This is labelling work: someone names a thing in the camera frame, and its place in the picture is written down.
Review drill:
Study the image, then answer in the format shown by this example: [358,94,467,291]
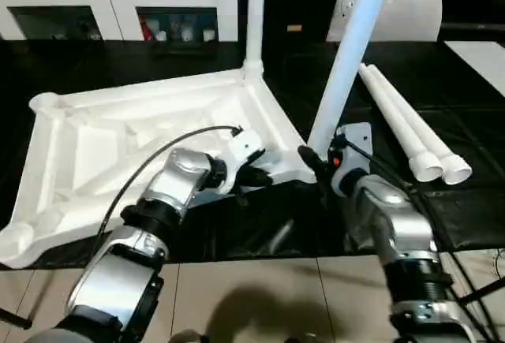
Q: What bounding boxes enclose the white plastic table leg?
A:
[368,64,473,187]
[307,0,396,159]
[241,0,268,83]
[357,62,445,183]

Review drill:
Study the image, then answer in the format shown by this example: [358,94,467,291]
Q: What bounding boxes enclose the white plastic table top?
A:
[0,65,317,272]

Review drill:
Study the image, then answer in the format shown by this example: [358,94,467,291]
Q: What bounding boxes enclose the black table mat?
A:
[0,38,505,270]

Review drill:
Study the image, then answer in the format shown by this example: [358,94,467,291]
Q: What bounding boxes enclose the white flat board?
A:
[443,39,505,99]

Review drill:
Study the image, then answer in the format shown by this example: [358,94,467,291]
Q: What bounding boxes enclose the black stand leg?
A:
[458,277,505,308]
[0,306,33,331]

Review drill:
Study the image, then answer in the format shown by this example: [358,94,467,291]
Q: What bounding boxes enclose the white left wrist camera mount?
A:
[219,129,270,197]

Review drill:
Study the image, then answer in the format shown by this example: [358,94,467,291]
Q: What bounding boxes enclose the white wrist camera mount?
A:
[219,129,270,197]
[328,121,374,195]

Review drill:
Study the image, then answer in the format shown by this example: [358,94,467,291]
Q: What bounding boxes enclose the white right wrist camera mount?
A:
[328,121,374,195]

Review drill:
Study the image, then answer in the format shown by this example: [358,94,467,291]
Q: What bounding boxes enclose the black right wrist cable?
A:
[334,135,499,343]

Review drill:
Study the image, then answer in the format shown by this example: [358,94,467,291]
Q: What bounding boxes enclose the loose floor cables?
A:
[490,247,505,278]

